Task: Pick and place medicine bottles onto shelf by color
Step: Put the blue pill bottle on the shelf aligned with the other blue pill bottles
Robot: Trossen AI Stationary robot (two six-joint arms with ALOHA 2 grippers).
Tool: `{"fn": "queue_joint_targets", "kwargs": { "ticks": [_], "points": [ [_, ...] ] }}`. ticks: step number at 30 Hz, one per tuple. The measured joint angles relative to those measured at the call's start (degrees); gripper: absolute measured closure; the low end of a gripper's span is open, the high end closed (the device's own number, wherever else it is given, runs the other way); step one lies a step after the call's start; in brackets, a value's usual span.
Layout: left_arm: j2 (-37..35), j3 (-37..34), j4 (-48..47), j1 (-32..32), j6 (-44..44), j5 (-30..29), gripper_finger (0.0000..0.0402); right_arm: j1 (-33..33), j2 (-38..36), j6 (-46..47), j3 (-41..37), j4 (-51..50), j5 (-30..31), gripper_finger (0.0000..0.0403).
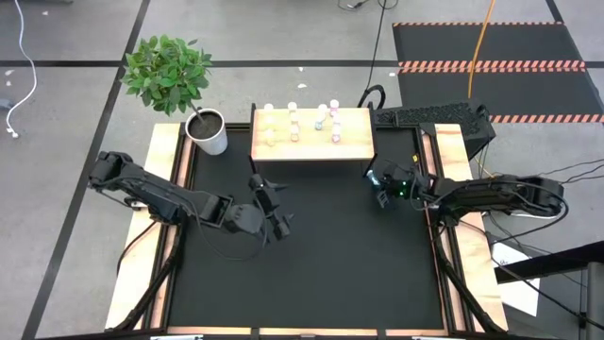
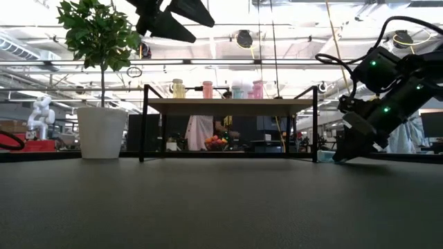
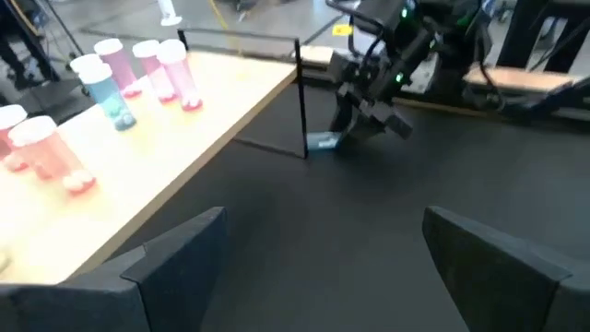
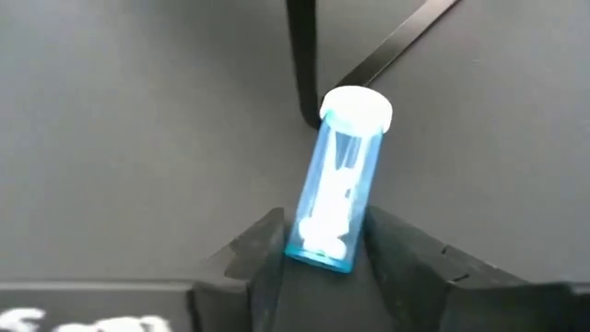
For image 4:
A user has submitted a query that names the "blue pill bottle white cap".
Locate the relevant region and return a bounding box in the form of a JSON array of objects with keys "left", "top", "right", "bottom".
[{"left": 284, "top": 85, "right": 395, "bottom": 275}]

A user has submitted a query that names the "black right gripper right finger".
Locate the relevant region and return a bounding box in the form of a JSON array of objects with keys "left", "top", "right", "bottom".
[{"left": 363, "top": 205, "right": 531, "bottom": 332}]

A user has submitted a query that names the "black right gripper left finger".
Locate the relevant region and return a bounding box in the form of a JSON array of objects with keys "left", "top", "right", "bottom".
[{"left": 191, "top": 207, "right": 287, "bottom": 332}]

